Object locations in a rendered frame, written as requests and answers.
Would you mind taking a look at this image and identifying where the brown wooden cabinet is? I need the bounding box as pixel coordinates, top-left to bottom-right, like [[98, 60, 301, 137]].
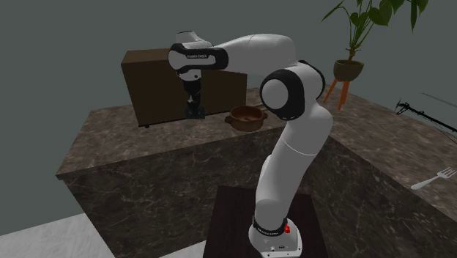
[[120, 48, 248, 129]]

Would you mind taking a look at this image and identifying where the green potted plant on stand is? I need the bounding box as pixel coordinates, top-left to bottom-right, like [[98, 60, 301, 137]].
[[320, 0, 430, 111]]

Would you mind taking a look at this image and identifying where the silver fork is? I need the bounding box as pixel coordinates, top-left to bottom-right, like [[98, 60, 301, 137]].
[[410, 167, 457, 191]]

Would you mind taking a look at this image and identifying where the brown two-handled clay bowl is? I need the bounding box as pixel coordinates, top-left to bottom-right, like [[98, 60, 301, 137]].
[[224, 106, 269, 133]]

